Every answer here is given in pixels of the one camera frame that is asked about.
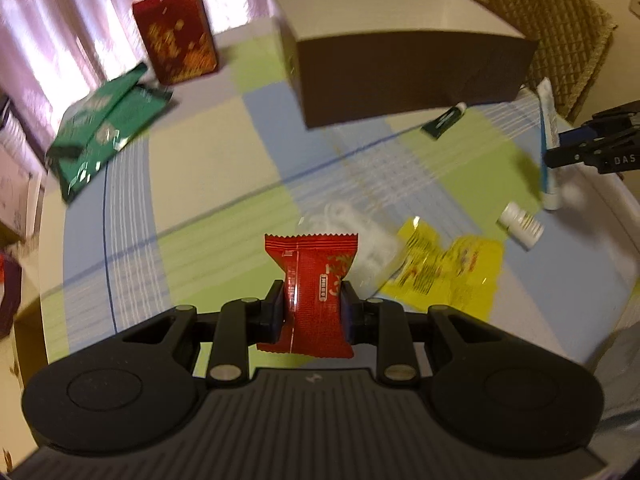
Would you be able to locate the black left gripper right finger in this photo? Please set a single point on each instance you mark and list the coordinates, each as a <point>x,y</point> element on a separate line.
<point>383,325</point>

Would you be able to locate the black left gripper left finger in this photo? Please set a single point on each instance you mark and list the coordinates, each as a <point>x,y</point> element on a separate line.
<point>240,324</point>

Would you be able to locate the red gift box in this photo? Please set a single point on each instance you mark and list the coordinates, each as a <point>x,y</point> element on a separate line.
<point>177,39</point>

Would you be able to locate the green foil bag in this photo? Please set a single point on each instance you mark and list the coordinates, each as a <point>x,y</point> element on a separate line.
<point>96,128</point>

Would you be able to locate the pink lace curtain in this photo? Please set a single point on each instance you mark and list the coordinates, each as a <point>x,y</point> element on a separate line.
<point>54,52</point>

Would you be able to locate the yellow snack packet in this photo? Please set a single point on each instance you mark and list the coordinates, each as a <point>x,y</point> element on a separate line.
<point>463,275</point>

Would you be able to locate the checked tablecloth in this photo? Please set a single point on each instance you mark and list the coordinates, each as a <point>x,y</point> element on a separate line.
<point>180,216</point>

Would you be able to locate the white pill bottle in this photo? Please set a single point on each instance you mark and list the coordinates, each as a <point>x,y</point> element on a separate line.
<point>521,225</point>

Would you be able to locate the dark green white-capped tube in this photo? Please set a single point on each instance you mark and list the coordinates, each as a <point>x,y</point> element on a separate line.
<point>438,126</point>

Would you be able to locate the brown cardboard box white inside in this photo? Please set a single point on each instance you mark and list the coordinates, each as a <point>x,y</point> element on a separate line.
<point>356,59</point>

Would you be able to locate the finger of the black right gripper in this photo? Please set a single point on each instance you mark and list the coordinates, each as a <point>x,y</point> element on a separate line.
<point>606,123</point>
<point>610,155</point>

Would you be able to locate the red snack packet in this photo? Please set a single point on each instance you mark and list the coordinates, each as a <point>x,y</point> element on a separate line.
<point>314,267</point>

